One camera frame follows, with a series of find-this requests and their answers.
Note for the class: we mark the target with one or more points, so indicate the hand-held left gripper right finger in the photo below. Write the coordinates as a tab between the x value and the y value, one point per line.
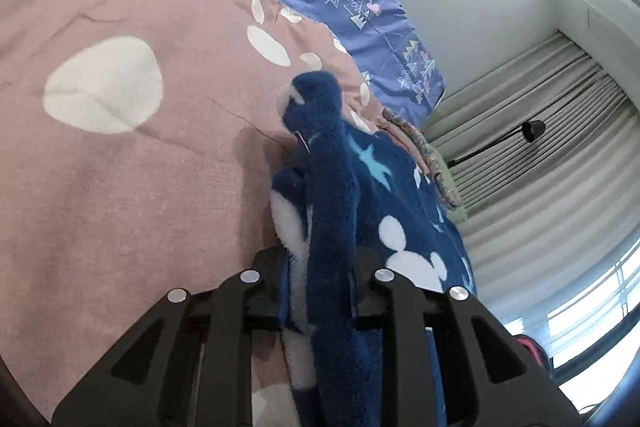
370	287

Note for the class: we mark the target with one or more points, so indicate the floral folded garment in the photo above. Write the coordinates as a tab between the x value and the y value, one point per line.
430	157

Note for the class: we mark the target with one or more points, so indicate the pink polka dot blanket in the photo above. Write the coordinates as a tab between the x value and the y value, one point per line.
150	182

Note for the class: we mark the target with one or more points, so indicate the navy star-print fleece pajama top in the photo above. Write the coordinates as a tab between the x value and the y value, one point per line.
330	207

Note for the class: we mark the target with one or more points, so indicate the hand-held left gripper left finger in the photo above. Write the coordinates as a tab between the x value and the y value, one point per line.
265	277

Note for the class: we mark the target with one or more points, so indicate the green pillow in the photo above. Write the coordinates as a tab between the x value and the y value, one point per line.
448	181

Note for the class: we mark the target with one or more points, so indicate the black floor lamp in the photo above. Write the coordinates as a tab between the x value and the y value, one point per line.
532	130

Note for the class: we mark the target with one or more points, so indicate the grey pleated curtain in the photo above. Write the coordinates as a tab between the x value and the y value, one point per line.
525	217

